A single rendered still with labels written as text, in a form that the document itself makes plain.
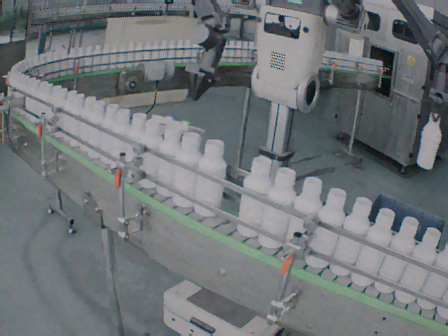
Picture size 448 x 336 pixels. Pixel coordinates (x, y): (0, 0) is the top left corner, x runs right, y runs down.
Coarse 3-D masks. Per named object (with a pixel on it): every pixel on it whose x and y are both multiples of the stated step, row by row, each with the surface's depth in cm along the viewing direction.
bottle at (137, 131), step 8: (136, 120) 104; (144, 120) 105; (136, 128) 105; (144, 128) 106; (128, 136) 106; (136, 136) 105; (128, 144) 106; (128, 152) 107; (128, 160) 108; (128, 176) 110
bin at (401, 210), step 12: (372, 204) 125; (384, 204) 133; (396, 204) 129; (408, 204) 127; (372, 216) 134; (396, 216) 130; (408, 216) 127; (420, 216) 124; (432, 216) 121; (396, 228) 131; (420, 228) 125; (444, 228) 112; (420, 240) 125
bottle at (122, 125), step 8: (120, 112) 107; (128, 112) 108; (120, 120) 107; (128, 120) 109; (112, 128) 108; (120, 128) 107; (128, 128) 108; (112, 144) 110; (120, 144) 109; (112, 152) 110
